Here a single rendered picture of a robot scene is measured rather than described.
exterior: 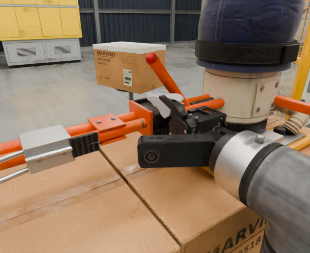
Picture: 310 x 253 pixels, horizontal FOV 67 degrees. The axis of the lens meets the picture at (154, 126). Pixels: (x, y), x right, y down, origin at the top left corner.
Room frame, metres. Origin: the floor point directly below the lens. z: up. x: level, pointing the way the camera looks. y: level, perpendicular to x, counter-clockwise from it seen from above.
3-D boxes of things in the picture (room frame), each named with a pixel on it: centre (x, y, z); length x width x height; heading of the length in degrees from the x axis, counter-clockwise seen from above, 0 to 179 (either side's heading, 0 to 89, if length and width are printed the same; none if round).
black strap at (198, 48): (0.59, -0.21, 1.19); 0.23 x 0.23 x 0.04
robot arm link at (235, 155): (0.27, -0.12, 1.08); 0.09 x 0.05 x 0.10; 123
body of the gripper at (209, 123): (0.34, -0.09, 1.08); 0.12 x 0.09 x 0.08; 33
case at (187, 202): (0.58, -0.19, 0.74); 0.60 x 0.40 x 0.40; 123
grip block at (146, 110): (0.45, 0.00, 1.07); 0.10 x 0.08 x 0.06; 33
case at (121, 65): (2.43, 0.25, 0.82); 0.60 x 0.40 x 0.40; 52
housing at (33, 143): (0.34, 0.18, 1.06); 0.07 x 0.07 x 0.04; 33
